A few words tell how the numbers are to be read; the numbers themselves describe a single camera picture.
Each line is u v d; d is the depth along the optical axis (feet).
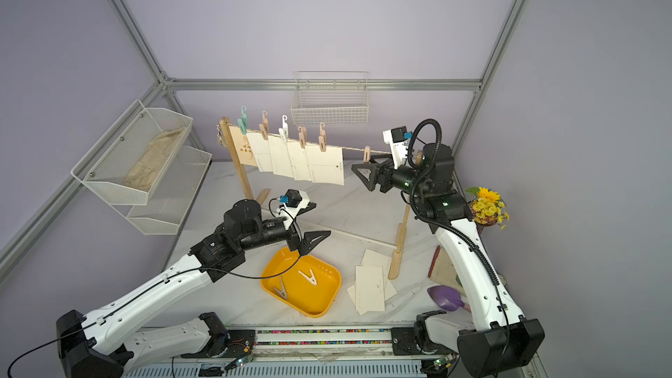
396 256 2.97
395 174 1.90
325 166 2.28
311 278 2.77
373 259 2.99
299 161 2.35
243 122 2.17
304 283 2.77
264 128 2.17
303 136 2.09
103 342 1.27
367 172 1.90
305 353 2.39
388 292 2.73
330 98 3.53
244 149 2.44
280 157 2.35
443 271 2.86
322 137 2.06
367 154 2.08
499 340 1.20
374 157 2.13
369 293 2.68
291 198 1.76
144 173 2.49
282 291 2.68
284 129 2.18
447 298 2.63
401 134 1.83
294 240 1.88
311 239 1.91
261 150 2.35
